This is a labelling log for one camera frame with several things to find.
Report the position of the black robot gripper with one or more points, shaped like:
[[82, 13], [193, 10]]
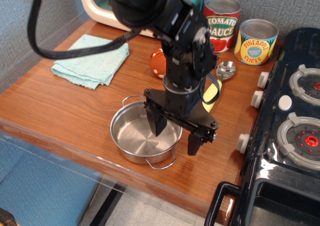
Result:
[[182, 106]]

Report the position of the black table leg frame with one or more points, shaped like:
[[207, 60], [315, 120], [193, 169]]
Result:
[[102, 205]]

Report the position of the toy microwave teal and cream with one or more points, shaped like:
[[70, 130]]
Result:
[[101, 12]]

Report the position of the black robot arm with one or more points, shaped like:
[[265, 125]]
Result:
[[190, 59]]

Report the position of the tomato sauce can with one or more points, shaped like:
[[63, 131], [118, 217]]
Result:
[[222, 17]]

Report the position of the spoon with yellow-green handle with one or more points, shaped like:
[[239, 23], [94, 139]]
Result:
[[223, 71]]

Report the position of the pineapple slices can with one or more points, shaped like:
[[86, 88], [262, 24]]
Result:
[[255, 41]]

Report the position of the plush brown mushroom toy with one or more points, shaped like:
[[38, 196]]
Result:
[[158, 63]]

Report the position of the dark blue toy stove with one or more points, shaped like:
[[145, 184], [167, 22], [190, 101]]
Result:
[[280, 175]]

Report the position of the stainless steel pot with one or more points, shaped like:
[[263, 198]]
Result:
[[130, 131]]

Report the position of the light blue folded cloth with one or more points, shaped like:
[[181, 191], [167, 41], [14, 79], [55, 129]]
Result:
[[93, 70]]

